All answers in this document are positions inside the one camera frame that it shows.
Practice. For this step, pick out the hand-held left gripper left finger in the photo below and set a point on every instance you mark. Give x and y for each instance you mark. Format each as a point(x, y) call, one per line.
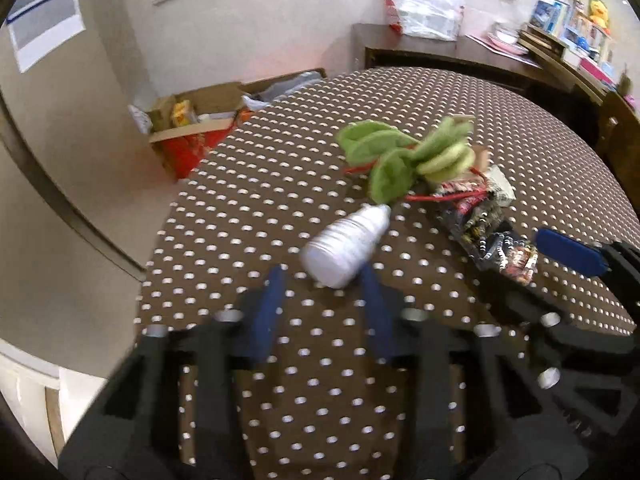
point(265, 320)

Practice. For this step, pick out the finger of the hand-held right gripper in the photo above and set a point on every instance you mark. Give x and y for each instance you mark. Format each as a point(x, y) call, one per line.
point(590, 345)
point(570, 252)

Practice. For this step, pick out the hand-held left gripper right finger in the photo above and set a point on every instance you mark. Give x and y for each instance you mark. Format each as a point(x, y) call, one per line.
point(380, 320)

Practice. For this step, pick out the white plastic bottle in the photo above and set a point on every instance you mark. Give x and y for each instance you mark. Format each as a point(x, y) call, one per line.
point(345, 245)

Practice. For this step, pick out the printed plastic snack wrapper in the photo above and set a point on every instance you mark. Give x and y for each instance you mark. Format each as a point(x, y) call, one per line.
point(480, 230)

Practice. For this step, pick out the green felt leaf garland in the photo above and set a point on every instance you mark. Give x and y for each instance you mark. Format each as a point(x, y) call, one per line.
point(390, 170)

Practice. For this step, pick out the crumpled white paper wrapper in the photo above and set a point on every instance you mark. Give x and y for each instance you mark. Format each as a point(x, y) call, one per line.
point(500, 187)

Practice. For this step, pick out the red black candy wrapper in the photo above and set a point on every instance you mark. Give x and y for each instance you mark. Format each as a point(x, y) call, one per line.
point(460, 189)

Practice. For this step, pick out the brown cardboard scrap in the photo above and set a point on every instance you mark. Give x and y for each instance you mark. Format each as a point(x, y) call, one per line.
point(483, 157)

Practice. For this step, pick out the wooden chair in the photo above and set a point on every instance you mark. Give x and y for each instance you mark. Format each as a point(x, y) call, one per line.
point(620, 130)

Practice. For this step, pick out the brown polka dot tablecloth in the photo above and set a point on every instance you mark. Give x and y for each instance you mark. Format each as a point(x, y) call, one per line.
point(300, 185)

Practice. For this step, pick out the red cardboard box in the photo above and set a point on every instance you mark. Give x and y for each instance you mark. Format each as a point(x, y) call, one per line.
point(185, 155)

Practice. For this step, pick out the pink flat box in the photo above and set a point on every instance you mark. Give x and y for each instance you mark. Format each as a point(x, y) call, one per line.
point(595, 67)

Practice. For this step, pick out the small yellow box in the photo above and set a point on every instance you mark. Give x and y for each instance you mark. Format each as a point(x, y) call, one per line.
point(182, 114)

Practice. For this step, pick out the stacked ceramic bowls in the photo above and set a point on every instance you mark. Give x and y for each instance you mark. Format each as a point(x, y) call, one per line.
point(507, 37)

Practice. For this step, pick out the pink placemat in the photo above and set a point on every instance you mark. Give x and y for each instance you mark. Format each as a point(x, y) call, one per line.
point(480, 42)

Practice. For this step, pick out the small brown cardboard box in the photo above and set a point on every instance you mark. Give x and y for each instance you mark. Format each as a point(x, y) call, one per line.
point(161, 115)

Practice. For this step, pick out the white printed paper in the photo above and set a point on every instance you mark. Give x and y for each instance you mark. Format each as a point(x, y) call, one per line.
point(140, 119)

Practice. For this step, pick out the grey plastic bag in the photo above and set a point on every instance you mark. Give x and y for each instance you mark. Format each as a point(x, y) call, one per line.
point(295, 85)

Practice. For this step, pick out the row of books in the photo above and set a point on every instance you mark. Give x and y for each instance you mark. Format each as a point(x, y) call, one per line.
point(547, 12)

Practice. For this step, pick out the yellow duck toy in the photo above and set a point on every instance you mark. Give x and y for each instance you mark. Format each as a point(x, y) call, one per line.
point(599, 10)

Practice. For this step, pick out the dark wooden sideboard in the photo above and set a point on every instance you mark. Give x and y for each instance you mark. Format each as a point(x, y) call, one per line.
point(425, 52)

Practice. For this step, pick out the gold refrigerator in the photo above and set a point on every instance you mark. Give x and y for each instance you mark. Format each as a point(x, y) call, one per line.
point(60, 160)

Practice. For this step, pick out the white plastic bag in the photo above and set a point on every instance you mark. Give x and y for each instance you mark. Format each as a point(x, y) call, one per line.
point(425, 5)

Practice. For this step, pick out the white printed sheet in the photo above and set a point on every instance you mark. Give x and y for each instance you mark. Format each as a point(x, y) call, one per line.
point(47, 42)

